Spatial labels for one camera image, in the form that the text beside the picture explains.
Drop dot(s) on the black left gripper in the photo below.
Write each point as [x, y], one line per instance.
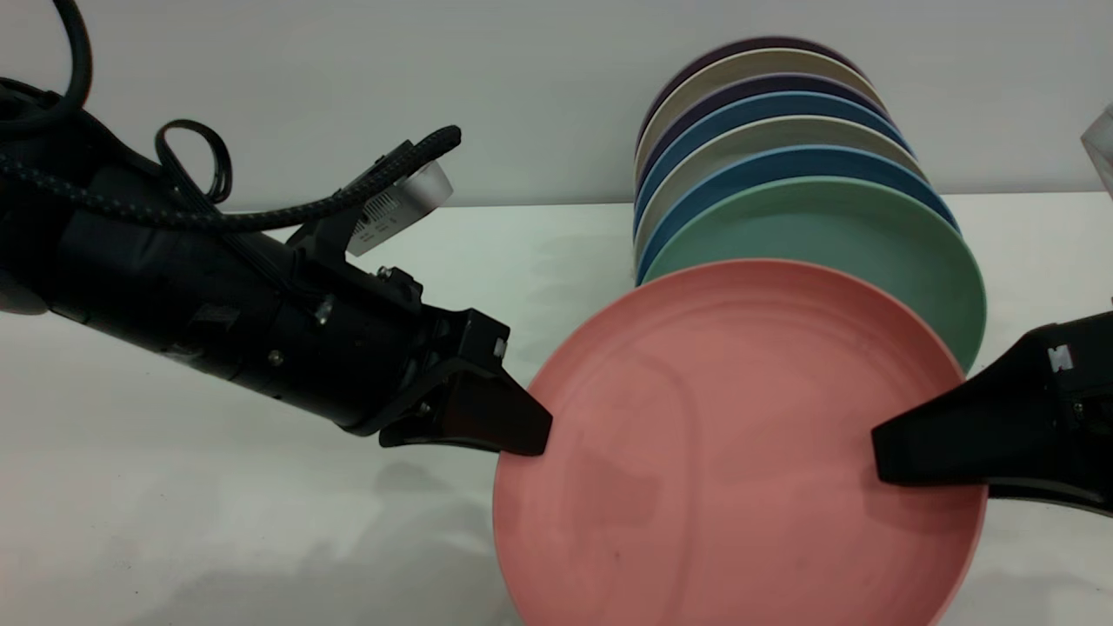
[348, 348]

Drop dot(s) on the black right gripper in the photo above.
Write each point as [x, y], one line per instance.
[1087, 417]

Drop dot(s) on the pink round plate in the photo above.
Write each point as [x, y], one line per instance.
[739, 452]

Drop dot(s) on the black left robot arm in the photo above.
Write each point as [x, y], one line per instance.
[104, 261]

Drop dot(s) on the green round plate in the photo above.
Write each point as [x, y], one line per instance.
[835, 226]

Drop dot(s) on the blue round plate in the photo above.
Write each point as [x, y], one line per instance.
[765, 105]
[800, 163]

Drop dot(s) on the beige round plate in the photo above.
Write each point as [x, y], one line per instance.
[765, 62]
[783, 130]

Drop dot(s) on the dark navy round plate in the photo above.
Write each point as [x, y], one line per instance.
[765, 83]

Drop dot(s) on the dark purple round plate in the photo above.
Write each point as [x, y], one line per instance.
[748, 43]

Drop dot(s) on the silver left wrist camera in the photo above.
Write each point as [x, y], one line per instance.
[400, 209]

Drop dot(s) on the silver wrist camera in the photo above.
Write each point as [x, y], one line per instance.
[400, 209]
[1103, 148]

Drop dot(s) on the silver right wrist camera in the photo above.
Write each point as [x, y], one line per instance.
[1103, 148]

